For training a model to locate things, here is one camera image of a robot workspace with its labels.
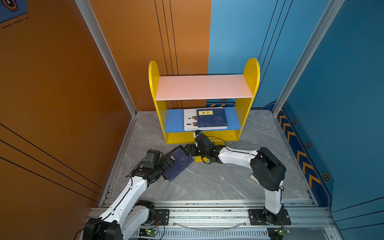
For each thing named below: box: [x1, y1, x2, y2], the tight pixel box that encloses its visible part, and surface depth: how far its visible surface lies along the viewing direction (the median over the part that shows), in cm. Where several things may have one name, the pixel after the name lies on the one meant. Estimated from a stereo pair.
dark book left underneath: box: [162, 145, 194, 182], surface depth 92 cm
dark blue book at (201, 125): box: [197, 123, 228, 128], surface depth 91 cm
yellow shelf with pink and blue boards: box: [148, 57, 261, 145], surface depth 87 cm
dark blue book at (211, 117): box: [196, 108, 228, 128], surface depth 94 cm
